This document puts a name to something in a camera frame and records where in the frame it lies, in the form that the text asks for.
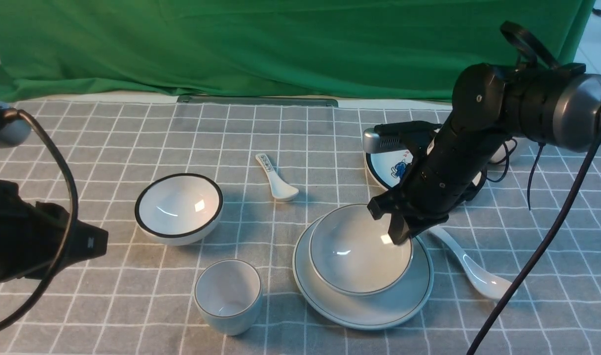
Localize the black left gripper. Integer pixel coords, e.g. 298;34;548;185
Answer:
0;180;109;283

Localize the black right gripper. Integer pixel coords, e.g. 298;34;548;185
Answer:
367;121;510;246

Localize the thin-rimmed white bowl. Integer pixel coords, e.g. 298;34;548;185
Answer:
309;204;414;296

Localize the large plain white spoon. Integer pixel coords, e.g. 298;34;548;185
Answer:
428;226;511;300

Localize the thin-rimmed white cup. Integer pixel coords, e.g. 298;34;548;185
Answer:
194;259;263;336

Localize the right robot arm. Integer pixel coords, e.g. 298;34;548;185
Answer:
362;63;601;245

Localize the illustrated black-rimmed plate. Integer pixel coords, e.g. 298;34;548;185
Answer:
365;148;483;195

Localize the black-rimmed white bowl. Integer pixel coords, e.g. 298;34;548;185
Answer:
134;173;224;247

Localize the plain thin-rimmed white plate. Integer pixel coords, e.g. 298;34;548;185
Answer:
292;218;434;330

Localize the small patterned white spoon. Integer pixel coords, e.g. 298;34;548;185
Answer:
255;153;299;202

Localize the black-rimmed white cup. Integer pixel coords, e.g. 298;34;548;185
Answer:
488;139;518;165

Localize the grey metal bar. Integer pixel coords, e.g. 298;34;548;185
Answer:
177;95;339;107

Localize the grey checked tablecloth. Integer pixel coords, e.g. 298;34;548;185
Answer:
0;101;601;355

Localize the green backdrop cloth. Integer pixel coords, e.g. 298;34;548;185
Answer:
0;0;594;102

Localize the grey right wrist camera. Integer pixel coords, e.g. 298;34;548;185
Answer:
362;121;441;154

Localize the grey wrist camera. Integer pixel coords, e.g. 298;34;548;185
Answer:
362;121;441;154
0;104;32;149

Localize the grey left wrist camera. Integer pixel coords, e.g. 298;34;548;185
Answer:
0;104;32;149

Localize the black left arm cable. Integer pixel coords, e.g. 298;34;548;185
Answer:
0;108;80;337

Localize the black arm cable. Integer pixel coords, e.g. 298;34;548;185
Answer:
0;108;80;337
465;94;601;355

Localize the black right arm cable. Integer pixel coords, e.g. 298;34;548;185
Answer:
465;94;601;355

